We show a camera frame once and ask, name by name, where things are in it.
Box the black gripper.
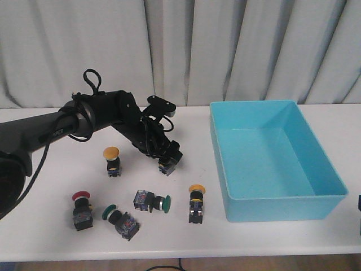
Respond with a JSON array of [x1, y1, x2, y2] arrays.
[[132, 116, 183, 167]]

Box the red button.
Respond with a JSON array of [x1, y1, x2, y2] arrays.
[[72, 191, 93, 231], [159, 158, 177, 176]]

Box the yellow button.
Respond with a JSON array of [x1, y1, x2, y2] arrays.
[[188, 184, 205, 224], [103, 146, 121, 177]]

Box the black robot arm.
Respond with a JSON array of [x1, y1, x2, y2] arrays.
[[1, 90, 183, 217]]

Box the turquoise plastic box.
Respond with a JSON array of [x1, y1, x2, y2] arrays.
[[210, 100, 348, 222]]

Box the green button centre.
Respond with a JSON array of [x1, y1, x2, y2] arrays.
[[133, 190, 171, 213]]

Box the green button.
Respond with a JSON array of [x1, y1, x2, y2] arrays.
[[133, 190, 171, 213], [102, 204, 140, 241]]

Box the green button front left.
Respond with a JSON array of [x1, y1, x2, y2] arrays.
[[102, 204, 140, 241]]

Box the grey curtain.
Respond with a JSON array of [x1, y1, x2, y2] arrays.
[[1, 1, 360, 108]]

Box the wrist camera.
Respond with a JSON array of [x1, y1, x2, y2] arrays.
[[147, 95, 176, 117]]

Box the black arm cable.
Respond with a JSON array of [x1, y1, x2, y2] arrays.
[[0, 68, 103, 221]]

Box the black floor cable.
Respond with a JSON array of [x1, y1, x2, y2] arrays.
[[146, 258, 184, 271]]

